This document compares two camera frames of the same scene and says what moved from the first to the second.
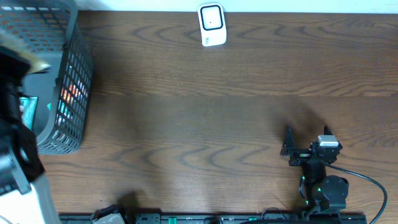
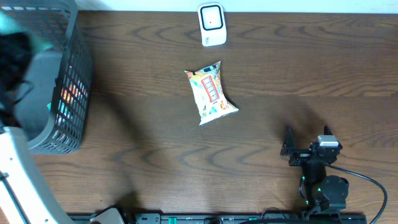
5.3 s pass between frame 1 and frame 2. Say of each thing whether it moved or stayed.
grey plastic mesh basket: stayed
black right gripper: stayed
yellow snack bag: moved
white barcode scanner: stayed
